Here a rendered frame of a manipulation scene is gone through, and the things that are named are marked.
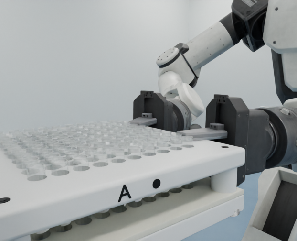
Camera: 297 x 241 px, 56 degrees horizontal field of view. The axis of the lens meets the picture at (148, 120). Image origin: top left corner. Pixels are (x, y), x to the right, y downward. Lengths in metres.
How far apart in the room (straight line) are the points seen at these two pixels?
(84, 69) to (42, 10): 0.93
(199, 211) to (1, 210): 0.17
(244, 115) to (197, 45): 0.54
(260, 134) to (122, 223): 0.22
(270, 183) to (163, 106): 0.39
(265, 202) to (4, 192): 0.63
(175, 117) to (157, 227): 0.30
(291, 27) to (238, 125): 0.44
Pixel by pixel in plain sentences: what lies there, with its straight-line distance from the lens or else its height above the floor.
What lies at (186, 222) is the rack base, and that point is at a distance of 0.27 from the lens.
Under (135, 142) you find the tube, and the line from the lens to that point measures 0.28.
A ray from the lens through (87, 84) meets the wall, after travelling 4.30.
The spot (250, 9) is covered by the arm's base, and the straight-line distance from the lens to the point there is 0.88.
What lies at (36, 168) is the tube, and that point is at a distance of 0.22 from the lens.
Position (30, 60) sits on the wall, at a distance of 3.94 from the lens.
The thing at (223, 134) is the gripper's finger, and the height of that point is 0.96.
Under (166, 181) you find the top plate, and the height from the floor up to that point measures 0.94.
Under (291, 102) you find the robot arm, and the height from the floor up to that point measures 0.99.
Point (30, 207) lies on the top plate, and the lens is 0.19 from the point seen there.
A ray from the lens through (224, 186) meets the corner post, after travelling 0.31.
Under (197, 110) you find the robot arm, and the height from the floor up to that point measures 0.95.
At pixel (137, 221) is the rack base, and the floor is 0.91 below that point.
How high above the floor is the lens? 1.02
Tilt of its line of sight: 9 degrees down
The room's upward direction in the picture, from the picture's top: straight up
